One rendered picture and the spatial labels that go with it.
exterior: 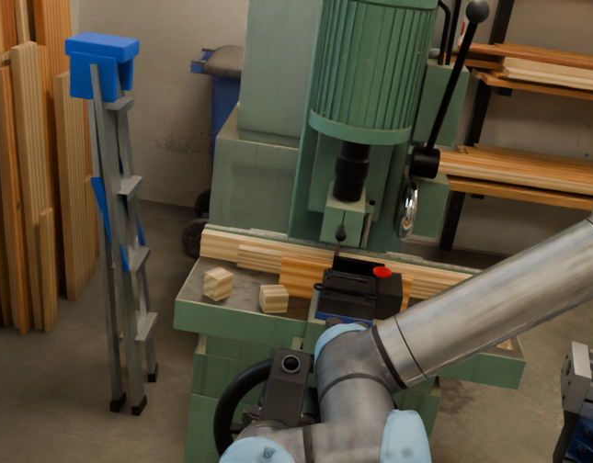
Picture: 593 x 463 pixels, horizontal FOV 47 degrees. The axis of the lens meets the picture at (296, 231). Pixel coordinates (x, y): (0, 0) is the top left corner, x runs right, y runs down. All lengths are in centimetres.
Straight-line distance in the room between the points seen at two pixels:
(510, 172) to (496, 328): 263
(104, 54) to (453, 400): 170
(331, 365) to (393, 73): 53
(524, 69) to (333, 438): 270
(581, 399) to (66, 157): 194
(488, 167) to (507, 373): 216
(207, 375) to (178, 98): 258
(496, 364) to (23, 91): 176
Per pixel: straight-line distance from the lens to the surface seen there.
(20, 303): 266
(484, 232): 390
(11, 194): 248
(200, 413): 130
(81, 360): 258
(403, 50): 109
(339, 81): 110
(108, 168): 196
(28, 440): 228
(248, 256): 128
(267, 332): 117
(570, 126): 381
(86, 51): 193
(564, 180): 340
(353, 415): 65
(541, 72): 322
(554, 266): 71
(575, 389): 150
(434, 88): 135
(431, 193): 139
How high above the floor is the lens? 150
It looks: 24 degrees down
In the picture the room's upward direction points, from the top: 8 degrees clockwise
